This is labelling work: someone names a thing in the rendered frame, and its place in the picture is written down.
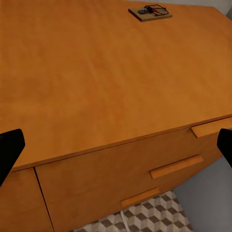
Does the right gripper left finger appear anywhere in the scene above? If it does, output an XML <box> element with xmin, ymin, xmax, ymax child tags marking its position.
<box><xmin>0</xmin><ymin>129</ymin><xmax>25</xmax><ymax>187</ymax></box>

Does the mousetrap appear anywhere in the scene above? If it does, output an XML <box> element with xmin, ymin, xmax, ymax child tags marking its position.
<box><xmin>128</xmin><ymin>5</ymin><xmax>173</xmax><ymax>22</ymax></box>

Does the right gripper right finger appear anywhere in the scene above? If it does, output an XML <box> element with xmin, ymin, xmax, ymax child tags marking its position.
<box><xmin>217</xmin><ymin>128</ymin><xmax>232</xmax><ymax>166</ymax></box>

